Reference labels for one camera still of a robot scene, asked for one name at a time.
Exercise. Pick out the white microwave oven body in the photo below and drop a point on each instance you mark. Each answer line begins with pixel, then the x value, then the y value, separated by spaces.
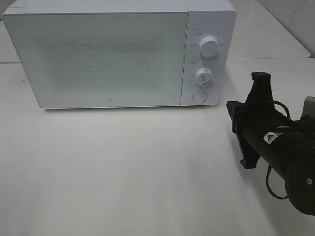
pixel 122 53

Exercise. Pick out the round white door button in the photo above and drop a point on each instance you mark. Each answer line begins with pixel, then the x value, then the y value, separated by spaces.
pixel 199 96

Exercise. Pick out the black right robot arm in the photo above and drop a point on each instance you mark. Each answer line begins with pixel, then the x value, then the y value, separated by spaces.
pixel 291 153

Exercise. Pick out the white timer knob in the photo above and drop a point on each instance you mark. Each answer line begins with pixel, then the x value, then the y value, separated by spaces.
pixel 203 77

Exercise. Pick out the white microwave door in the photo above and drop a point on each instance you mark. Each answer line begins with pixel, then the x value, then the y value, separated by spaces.
pixel 101 60

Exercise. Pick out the upper white power knob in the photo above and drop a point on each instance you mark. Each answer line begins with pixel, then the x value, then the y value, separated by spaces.
pixel 208 46

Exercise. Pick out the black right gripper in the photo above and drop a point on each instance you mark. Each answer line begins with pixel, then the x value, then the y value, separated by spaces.
pixel 259 113

